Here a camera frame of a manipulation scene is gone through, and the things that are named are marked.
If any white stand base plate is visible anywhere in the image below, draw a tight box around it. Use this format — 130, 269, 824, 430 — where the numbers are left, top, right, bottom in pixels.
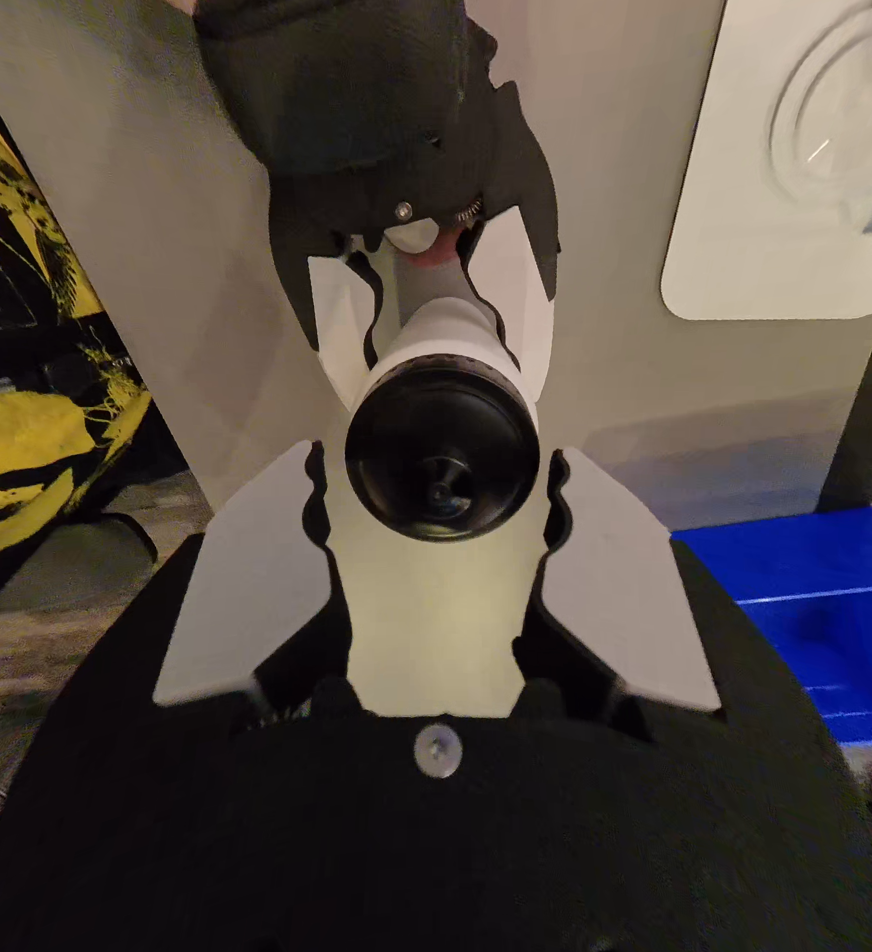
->
661, 0, 872, 322

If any black bottle lid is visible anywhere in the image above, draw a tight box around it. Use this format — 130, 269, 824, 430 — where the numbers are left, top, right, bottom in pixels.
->
344, 369, 543, 542

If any grey padded armrest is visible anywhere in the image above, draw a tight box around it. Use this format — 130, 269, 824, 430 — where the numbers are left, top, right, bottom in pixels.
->
0, 514, 162, 611

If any clear round stand foot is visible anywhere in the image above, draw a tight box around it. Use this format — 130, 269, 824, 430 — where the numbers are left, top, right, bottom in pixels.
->
768, 0, 872, 246

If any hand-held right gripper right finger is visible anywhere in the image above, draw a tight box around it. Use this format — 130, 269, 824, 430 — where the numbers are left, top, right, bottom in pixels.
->
514, 447, 723, 721

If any black yellow printed shirt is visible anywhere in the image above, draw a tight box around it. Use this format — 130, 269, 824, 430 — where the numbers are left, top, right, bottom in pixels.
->
0, 82, 157, 574

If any blue plastic bin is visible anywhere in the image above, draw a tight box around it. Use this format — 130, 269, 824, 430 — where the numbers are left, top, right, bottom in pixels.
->
672, 506, 872, 745

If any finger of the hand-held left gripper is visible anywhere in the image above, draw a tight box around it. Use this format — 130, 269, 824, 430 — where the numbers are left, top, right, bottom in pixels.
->
463, 204, 556, 406
306, 253, 392, 415

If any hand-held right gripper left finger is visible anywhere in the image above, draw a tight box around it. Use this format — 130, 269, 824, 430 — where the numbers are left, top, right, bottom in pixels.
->
154, 441, 354, 709

